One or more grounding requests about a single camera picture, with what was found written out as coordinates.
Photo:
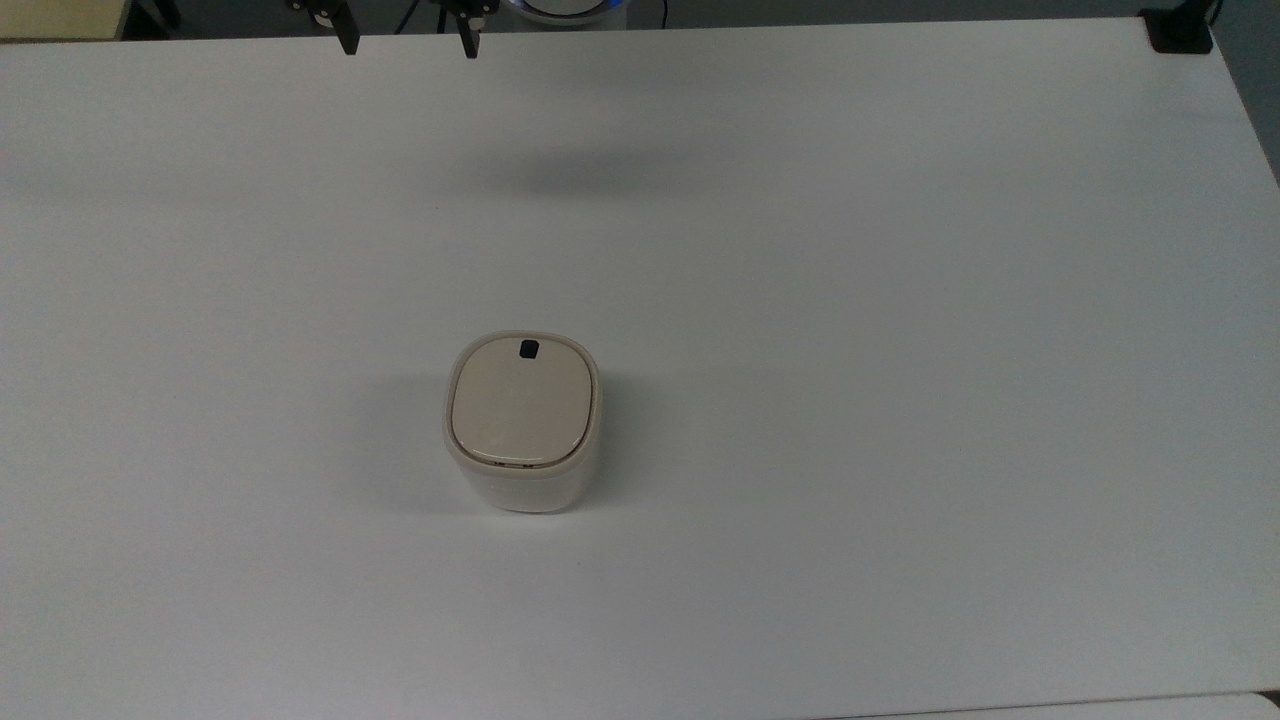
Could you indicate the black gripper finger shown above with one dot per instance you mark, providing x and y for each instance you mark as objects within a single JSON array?
[
  {"x": 346, "y": 35},
  {"x": 469, "y": 40}
]

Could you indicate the beige trash bin lid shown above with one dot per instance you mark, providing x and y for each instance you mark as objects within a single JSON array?
[{"x": 520, "y": 410}]

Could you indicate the beige plastic trash bin body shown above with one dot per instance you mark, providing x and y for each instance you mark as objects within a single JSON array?
[{"x": 525, "y": 490}]

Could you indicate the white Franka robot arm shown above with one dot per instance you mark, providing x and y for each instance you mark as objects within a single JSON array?
[{"x": 570, "y": 8}]

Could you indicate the beige cabinet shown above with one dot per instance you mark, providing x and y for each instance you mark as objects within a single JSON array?
[{"x": 60, "y": 18}]

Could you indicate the black corner camera mount clamp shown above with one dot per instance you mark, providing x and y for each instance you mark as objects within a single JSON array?
[{"x": 1180, "y": 35}]

